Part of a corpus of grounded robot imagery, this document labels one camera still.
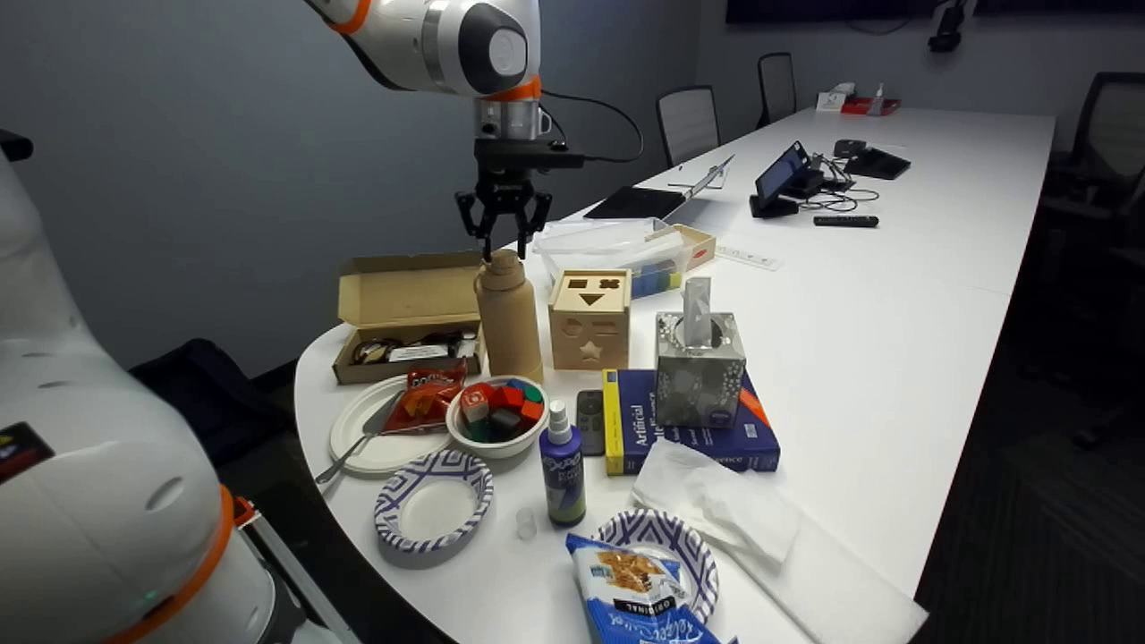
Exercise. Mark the blue book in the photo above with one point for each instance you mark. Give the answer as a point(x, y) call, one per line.
point(628, 428)

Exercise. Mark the open cardboard box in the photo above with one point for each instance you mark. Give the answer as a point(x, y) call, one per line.
point(403, 300)

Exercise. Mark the blue spray bottle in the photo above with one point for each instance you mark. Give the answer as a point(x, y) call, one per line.
point(563, 467)

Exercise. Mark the white napkin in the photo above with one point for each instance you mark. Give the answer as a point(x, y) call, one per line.
point(731, 508)

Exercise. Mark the white plate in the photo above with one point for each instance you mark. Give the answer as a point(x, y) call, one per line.
point(376, 453)

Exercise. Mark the black chair right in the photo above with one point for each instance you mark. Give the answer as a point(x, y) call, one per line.
point(1091, 192)

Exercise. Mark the tablet on stand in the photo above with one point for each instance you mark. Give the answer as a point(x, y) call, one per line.
point(783, 183)

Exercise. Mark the black laptop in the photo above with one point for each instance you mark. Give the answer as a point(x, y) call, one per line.
point(655, 201)

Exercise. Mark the black remote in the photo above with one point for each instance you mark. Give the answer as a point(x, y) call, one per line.
point(846, 220)

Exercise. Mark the red chip bag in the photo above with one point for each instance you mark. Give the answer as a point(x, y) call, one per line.
point(422, 398)

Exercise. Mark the grey office chair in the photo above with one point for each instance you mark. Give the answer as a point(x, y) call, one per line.
point(687, 121)

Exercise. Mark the blue snack bag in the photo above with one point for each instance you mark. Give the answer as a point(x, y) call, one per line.
point(630, 595)

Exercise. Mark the tan bottle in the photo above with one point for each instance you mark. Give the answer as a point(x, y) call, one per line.
point(509, 320)

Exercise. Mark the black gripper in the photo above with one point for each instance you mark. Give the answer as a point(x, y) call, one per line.
point(503, 193)

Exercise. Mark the black phone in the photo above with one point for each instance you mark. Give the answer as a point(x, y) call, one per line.
point(589, 419)

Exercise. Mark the white bowl with coloured blocks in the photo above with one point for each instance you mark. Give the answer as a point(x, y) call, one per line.
point(497, 415)

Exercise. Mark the blue patterned paper plate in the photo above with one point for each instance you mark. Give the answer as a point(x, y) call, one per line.
point(432, 508)

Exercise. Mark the wooden shape sorter cube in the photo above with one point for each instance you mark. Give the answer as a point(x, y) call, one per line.
point(589, 320)

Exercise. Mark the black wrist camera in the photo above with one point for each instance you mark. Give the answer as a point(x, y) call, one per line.
point(527, 156)

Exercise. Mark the grey tissue box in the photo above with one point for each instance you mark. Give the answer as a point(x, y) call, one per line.
point(698, 359)

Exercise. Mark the metal spatula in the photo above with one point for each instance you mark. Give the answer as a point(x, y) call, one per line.
point(373, 428)

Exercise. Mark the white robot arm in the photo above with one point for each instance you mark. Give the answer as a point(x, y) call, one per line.
point(111, 520)

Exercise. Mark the clear plastic container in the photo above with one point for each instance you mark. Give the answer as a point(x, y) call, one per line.
point(653, 252)

